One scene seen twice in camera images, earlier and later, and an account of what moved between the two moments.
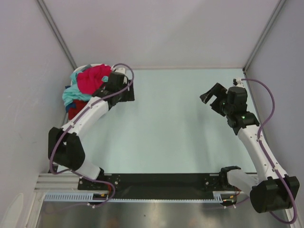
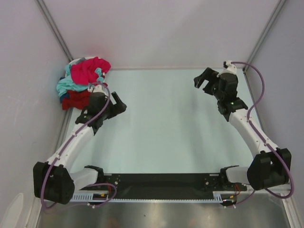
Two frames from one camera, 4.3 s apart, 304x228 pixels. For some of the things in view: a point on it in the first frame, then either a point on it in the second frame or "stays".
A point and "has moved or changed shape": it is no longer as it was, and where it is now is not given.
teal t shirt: [73, 92] -> [67, 83]
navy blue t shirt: [71, 109] -> [64, 96]
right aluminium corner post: [264, 34] stays
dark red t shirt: [72, 111] -> [80, 99]
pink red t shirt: [90, 81] has moved or changed shape
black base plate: [156, 186] stays
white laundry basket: [95, 64] -> [76, 61]
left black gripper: [129, 95] -> [117, 109]
